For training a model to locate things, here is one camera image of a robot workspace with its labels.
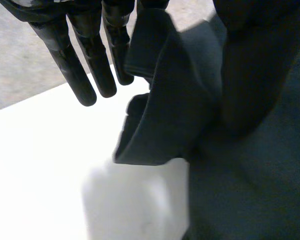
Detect dark blue shorts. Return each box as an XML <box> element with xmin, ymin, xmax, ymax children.
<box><xmin>113</xmin><ymin>9</ymin><xmax>300</xmax><ymax>240</ymax></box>

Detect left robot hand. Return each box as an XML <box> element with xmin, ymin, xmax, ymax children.
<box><xmin>0</xmin><ymin>0</ymin><xmax>300</xmax><ymax>137</ymax></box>

